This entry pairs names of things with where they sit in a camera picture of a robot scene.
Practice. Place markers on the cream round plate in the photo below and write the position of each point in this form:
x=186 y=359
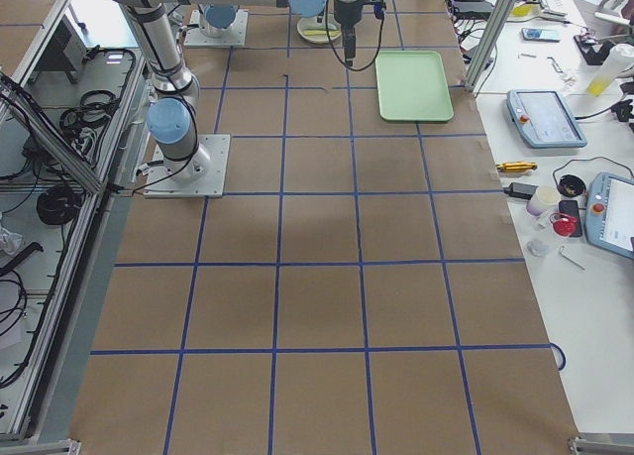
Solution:
x=313 y=23

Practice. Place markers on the white plastic cup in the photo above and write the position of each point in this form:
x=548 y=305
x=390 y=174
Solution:
x=544 y=198

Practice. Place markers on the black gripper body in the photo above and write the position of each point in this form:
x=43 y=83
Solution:
x=346 y=6

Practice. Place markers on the black smartphone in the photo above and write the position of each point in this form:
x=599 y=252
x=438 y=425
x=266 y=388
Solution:
x=571 y=208

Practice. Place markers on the yellow handled tool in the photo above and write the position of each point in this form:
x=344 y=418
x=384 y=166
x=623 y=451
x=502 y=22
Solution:
x=516 y=167

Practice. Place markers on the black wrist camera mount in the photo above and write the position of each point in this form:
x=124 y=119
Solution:
x=378 y=8

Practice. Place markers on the aluminium frame post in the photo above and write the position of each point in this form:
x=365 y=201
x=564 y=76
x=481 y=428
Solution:
x=493 y=28

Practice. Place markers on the silver allen key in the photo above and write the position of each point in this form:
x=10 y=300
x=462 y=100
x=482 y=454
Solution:
x=566 y=256

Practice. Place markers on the grey teach pendant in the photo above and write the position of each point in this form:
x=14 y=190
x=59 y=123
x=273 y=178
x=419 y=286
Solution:
x=543 y=119

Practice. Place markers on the red round lid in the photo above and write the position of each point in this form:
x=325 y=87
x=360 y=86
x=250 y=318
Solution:
x=563 y=224

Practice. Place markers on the light green plastic tray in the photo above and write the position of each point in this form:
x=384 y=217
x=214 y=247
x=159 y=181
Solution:
x=412 y=86

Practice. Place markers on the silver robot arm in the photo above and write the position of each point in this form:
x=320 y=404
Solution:
x=215 y=19
x=172 y=119

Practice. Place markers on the black bowl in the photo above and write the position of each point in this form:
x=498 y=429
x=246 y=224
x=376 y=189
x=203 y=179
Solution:
x=571 y=186

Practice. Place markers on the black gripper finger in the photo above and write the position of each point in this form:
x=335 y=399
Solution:
x=349 y=43

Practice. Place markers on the black power adapter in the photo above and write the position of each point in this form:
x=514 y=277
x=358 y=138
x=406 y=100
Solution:
x=520 y=190

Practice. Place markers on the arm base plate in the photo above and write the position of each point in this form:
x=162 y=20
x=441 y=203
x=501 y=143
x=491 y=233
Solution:
x=204 y=175
x=200 y=34

